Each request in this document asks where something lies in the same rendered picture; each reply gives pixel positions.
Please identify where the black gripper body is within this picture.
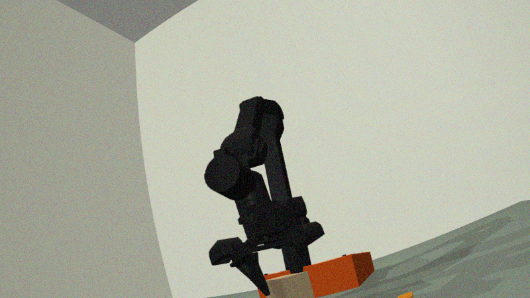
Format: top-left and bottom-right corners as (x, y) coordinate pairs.
(209, 198), (325, 266)

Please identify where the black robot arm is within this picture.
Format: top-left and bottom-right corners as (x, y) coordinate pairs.
(204, 96), (310, 236)

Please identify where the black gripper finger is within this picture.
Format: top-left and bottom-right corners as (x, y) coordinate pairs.
(282, 240), (312, 274)
(229, 252), (270, 296)

